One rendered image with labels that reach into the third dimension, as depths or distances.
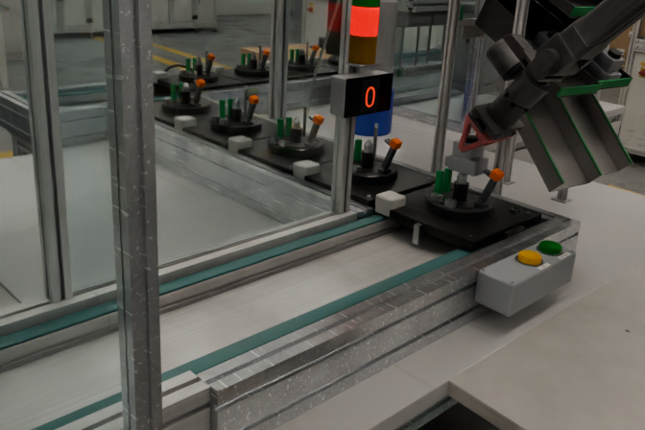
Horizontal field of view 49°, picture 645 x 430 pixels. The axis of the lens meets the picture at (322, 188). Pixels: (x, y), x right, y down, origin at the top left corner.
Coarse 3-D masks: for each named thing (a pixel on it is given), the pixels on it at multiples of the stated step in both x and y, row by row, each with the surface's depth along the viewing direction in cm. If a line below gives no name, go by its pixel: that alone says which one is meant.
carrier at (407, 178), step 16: (368, 144) 157; (368, 160) 157; (352, 176) 154; (368, 176) 153; (384, 176) 154; (400, 176) 160; (416, 176) 161; (352, 192) 148; (368, 192) 149; (400, 192) 151
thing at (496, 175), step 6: (486, 174) 135; (492, 174) 134; (498, 174) 133; (504, 174) 134; (492, 180) 135; (498, 180) 134; (486, 186) 136; (492, 186) 135; (486, 192) 136; (480, 198) 138; (486, 198) 137
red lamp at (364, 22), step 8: (352, 8) 124; (360, 8) 123; (368, 8) 123; (376, 8) 124; (352, 16) 125; (360, 16) 123; (368, 16) 123; (376, 16) 124; (352, 24) 125; (360, 24) 124; (368, 24) 124; (376, 24) 125; (352, 32) 125; (360, 32) 124; (368, 32) 124; (376, 32) 125
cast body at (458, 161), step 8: (472, 136) 137; (456, 144) 138; (456, 152) 138; (464, 152) 137; (472, 152) 136; (480, 152) 137; (448, 160) 142; (456, 160) 138; (464, 160) 137; (472, 160) 136; (480, 160) 136; (488, 160) 138; (448, 168) 140; (456, 168) 139; (464, 168) 137; (472, 168) 136; (480, 168) 137
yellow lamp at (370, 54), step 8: (352, 40) 126; (360, 40) 125; (368, 40) 125; (376, 40) 126; (352, 48) 126; (360, 48) 125; (368, 48) 125; (352, 56) 126; (360, 56) 126; (368, 56) 126; (368, 64) 126
